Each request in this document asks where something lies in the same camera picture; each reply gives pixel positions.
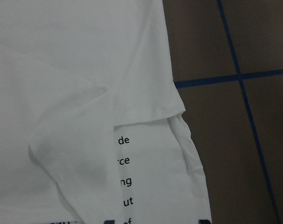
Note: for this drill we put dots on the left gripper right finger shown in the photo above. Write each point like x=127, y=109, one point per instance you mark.
x=204, y=221

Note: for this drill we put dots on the white long-sleeve printed shirt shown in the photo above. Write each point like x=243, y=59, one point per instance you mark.
x=91, y=125

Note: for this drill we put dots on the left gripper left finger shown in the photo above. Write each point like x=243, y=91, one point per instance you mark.
x=109, y=222

